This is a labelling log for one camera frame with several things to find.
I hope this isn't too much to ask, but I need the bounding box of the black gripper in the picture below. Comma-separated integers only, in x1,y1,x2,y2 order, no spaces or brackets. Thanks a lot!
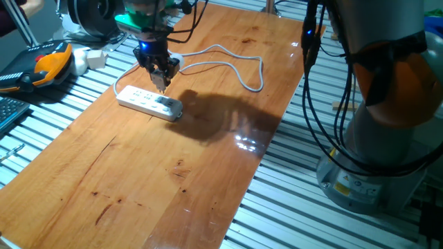
133,37,181,86

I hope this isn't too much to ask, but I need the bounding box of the white rounded object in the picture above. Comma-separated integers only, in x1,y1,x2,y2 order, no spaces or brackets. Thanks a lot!
71,47,90,77

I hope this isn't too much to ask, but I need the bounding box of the white power strip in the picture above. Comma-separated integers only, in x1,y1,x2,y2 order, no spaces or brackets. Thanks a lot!
116,84,183,122

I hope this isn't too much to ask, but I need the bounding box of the orange and black teach pendant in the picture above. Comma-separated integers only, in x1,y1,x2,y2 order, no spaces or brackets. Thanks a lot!
0,40,74,93

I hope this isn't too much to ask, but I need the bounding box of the grey metal bar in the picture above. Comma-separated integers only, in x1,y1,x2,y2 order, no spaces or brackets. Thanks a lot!
2,0,39,48

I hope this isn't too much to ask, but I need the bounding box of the brown wooden board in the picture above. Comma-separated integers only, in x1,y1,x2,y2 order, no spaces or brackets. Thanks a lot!
0,1,325,249

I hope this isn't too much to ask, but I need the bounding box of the blue bag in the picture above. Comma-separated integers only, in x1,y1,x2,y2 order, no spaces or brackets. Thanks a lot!
424,15,443,35

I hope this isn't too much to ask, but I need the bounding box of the small metal hand tool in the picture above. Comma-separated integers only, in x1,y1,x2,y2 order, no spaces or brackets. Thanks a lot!
0,143,26,163

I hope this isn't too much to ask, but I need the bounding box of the pale wooden cube block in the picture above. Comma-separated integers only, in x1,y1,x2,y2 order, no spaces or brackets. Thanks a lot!
86,49,109,70

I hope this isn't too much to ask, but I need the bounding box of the white bulb holder with bulb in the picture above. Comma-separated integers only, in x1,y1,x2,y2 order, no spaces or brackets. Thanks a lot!
150,53,186,95

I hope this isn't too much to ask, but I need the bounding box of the bare person hand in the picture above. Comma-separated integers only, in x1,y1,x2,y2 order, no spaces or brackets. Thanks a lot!
20,0,46,18

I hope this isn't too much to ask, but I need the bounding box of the black keyboard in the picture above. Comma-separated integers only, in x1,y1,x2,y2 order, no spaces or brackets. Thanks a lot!
0,96,31,134

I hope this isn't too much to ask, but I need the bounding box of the black round drum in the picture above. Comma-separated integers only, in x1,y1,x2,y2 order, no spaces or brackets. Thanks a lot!
67,0,122,38

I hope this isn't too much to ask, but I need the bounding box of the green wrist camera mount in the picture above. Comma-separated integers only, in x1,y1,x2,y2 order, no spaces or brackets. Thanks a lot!
114,0,176,31

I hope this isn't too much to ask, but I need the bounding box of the dark sleeved person forearm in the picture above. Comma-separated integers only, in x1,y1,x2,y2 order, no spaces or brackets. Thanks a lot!
0,0,30,37

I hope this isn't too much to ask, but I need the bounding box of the white power strip cable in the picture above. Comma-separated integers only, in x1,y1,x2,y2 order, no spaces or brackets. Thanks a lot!
113,44,264,97

